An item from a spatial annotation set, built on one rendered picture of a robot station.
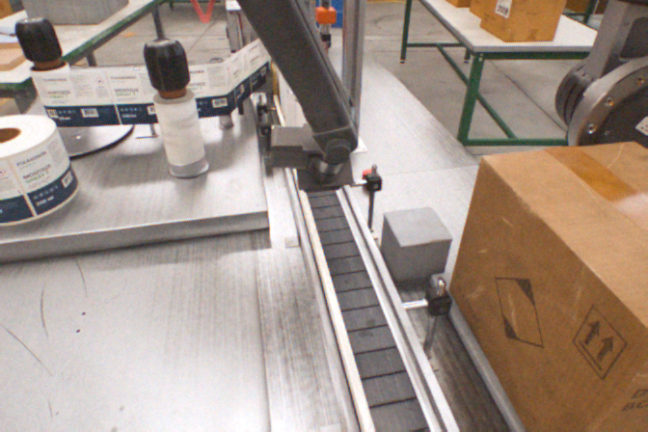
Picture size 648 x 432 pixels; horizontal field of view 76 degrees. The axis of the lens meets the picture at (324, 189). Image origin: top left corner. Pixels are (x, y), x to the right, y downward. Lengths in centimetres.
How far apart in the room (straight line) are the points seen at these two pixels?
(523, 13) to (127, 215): 214
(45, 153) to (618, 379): 95
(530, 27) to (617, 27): 182
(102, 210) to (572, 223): 83
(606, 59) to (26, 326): 101
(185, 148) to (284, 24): 57
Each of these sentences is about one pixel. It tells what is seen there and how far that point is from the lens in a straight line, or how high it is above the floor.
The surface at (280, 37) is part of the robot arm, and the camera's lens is 47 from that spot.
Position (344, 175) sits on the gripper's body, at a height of 99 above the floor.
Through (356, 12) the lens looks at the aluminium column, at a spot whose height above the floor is 119.
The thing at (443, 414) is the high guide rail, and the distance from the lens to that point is 52.
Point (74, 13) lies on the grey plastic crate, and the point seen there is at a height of 87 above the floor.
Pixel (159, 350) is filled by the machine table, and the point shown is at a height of 83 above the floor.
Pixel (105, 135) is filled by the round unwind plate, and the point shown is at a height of 89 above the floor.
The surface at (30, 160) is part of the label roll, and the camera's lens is 97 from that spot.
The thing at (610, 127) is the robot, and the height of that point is 113.
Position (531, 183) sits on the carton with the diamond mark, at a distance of 58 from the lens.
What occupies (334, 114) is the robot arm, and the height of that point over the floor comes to 118.
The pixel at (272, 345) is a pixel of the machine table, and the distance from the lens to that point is 71.
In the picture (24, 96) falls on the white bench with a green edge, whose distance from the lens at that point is 220.
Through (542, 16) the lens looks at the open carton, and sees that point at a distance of 259.
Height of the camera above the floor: 141
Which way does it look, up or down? 35 degrees down
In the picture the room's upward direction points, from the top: straight up
